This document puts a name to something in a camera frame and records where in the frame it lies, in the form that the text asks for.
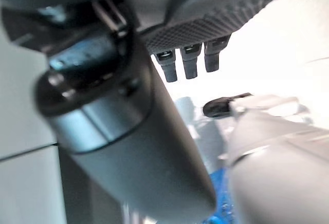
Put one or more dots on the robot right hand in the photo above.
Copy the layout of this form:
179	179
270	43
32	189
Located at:
128	131

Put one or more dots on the blue plastic shopping basket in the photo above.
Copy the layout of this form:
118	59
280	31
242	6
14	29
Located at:
218	195

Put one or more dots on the silver robot right leg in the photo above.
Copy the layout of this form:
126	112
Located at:
270	170

